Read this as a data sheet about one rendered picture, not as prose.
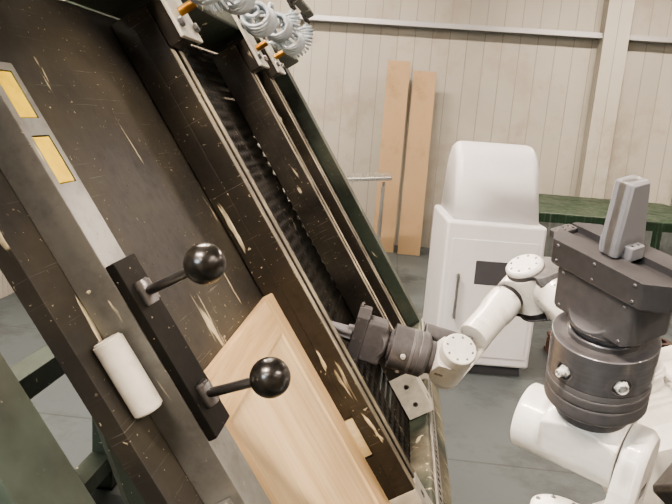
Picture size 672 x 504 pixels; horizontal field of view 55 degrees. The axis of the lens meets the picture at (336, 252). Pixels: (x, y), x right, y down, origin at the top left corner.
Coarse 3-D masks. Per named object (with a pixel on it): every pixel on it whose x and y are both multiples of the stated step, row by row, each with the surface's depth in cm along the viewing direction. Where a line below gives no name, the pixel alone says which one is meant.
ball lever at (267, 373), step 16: (256, 368) 58; (272, 368) 58; (288, 368) 59; (208, 384) 65; (224, 384) 63; (240, 384) 61; (256, 384) 58; (272, 384) 57; (288, 384) 59; (208, 400) 65
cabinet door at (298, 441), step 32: (256, 320) 98; (224, 352) 83; (256, 352) 92; (288, 352) 106; (320, 384) 112; (256, 416) 83; (288, 416) 93; (320, 416) 105; (256, 448) 79; (288, 448) 87; (320, 448) 99; (352, 448) 112; (288, 480) 83; (320, 480) 93; (352, 480) 105
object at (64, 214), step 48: (0, 96) 59; (0, 144) 60; (48, 192) 61; (48, 240) 62; (96, 240) 62; (96, 288) 62; (144, 336) 63; (192, 432) 64; (192, 480) 65; (240, 480) 66
